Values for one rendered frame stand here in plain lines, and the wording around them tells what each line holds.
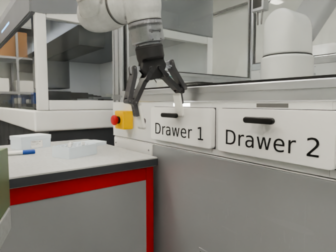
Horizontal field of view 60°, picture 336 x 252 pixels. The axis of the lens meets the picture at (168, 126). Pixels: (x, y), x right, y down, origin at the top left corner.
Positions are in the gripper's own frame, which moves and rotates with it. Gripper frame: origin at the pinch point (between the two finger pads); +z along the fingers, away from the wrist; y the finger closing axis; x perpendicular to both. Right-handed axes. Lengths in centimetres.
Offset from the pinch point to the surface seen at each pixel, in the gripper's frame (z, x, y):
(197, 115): 0.9, -6.1, 8.2
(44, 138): 6, 58, -19
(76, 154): 9.4, 27.7, -16.9
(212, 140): 7.4, -11.3, 7.6
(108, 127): 14, 84, 21
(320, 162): 8.3, -40.3, 6.7
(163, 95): -4.7, 13.0, 11.4
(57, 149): 6.6, 31.8, -21.5
